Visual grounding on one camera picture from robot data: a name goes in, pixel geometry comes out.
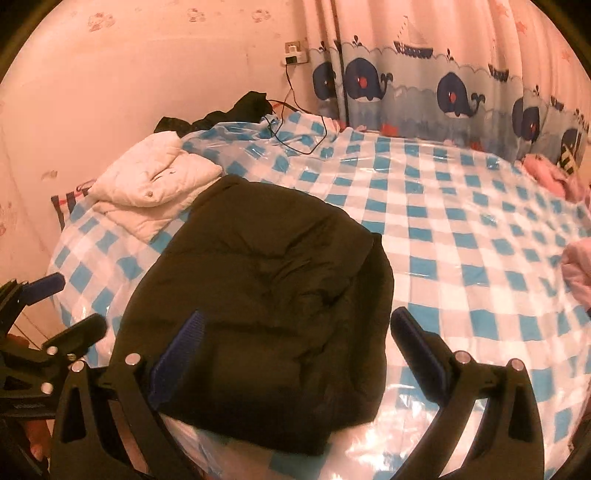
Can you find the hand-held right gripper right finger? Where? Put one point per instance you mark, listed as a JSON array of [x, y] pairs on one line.
[[418, 353]]

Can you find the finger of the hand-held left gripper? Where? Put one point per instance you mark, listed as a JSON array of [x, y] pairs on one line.
[[41, 287], [78, 334]]

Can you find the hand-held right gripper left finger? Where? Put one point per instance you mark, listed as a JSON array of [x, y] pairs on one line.
[[178, 355]]

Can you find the black puffer jacket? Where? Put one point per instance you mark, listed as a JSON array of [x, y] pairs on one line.
[[258, 286]]

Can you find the pink clothes pile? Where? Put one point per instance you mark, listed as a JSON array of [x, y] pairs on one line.
[[549, 177]]

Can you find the person's left hand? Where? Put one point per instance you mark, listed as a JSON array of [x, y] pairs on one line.
[[39, 443]]

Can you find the blue white checkered bed cover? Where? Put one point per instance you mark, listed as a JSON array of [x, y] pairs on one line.
[[461, 221]]

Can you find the pink puffy garment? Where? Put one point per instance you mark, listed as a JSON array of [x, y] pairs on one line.
[[579, 272]]

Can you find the black white striped cloth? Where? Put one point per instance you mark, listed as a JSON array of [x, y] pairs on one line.
[[570, 159]]

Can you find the black garment pile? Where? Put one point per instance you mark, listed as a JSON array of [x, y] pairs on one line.
[[251, 108]]

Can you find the whale print curtain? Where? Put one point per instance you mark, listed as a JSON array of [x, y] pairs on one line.
[[415, 69]]

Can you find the white wall socket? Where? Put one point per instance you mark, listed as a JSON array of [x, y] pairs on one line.
[[295, 53]]

